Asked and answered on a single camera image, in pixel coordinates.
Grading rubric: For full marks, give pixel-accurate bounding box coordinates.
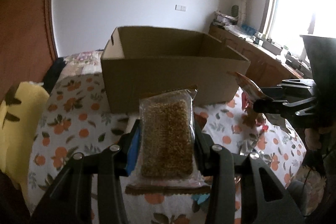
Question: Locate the orange white snack packet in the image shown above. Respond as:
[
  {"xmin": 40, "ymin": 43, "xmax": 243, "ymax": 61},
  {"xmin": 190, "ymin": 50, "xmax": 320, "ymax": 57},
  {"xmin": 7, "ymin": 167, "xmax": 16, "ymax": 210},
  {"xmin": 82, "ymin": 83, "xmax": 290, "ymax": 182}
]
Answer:
[{"xmin": 227, "ymin": 72, "xmax": 269, "ymax": 128}]

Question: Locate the clutter pile on cabinet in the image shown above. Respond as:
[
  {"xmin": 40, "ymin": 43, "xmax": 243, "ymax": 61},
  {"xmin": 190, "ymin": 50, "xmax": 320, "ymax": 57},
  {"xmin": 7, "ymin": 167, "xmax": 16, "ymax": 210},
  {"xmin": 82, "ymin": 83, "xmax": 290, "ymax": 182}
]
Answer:
[{"xmin": 212, "ymin": 10, "xmax": 311, "ymax": 70}]

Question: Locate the teal foil candy wrapper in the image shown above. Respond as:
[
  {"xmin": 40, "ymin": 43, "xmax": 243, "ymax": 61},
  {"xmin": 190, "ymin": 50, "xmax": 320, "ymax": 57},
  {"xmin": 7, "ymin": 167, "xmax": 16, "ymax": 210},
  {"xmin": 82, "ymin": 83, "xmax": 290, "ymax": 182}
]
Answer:
[{"xmin": 192, "ymin": 194, "xmax": 210, "ymax": 205}]

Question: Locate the yellow banana plush toy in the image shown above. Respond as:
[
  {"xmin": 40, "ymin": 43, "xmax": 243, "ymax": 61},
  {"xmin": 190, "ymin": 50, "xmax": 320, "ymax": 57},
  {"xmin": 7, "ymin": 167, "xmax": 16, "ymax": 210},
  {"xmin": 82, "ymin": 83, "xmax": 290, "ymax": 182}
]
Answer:
[{"xmin": 1, "ymin": 82, "xmax": 49, "ymax": 202}]

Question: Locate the silver snack packet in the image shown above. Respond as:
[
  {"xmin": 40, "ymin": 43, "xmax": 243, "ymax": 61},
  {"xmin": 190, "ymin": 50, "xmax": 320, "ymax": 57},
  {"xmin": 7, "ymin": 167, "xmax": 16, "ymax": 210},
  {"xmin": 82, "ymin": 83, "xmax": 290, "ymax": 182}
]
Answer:
[{"xmin": 237, "ymin": 139, "xmax": 265, "ymax": 157}]

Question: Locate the clear grain bar packet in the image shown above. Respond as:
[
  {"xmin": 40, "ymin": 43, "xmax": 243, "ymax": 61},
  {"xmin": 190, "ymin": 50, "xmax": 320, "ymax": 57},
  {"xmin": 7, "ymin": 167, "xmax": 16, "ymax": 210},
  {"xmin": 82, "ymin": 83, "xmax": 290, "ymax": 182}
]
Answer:
[{"xmin": 125, "ymin": 85, "xmax": 211, "ymax": 196}]

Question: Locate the floral pink quilt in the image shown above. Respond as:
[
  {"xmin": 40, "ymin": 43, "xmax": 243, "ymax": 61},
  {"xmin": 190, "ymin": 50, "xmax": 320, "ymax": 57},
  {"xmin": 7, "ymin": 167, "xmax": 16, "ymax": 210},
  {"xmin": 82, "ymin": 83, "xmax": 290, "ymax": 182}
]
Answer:
[{"xmin": 58, "ymin": 50, "xmax": 102, "ymax": 81}]

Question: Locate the brown wooden wardrobe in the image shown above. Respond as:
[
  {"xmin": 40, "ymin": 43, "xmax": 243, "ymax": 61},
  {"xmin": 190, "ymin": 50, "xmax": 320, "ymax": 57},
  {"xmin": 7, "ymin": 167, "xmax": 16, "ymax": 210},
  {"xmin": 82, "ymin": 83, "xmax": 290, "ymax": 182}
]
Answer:
[{"xmin": 1, "ymin": 0, "xmax": 58, "ymax": 96}]

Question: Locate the brown cardboard box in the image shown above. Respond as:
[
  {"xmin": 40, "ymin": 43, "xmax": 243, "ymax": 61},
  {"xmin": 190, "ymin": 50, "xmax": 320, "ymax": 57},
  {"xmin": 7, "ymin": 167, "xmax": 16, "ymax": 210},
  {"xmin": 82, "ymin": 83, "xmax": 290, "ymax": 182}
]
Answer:
[{"xmin": 101, "ymin": 26, "xmax": 251, "ymax": 114}]

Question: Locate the orange print bed sheet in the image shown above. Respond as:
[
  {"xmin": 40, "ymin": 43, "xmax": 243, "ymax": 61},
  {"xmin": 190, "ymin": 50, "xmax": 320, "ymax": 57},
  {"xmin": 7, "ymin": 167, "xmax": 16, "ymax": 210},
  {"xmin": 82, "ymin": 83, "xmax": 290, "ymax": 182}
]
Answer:
[{"xmin": 26, "ymin": 73, "xmax": 306, "ymax": 223}]

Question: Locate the white wall switch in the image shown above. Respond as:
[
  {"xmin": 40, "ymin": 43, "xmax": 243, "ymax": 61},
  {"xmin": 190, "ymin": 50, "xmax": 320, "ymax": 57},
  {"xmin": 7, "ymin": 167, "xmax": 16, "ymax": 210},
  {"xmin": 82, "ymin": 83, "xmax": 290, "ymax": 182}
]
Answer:
[{"xmin": 175, "ymin": 5, "xmax": 186, "ymax": 12}]

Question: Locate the wooden window-side cabinet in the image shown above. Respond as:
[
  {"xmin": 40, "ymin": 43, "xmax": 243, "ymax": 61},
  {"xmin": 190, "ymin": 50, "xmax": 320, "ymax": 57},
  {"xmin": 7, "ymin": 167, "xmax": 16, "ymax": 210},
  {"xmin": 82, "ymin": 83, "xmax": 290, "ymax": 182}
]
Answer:
[{"xmin": 209, "ymin": 24, "xmax": 304, "ymax": 88}]

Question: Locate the window with frame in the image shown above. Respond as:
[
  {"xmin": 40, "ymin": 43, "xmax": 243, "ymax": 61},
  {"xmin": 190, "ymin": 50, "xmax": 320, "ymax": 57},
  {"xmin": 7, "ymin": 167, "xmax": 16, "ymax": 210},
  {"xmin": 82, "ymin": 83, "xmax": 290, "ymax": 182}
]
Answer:
[{"xmin": 262, "ymin": 0, "xmax": 335, "ymax": 63}]

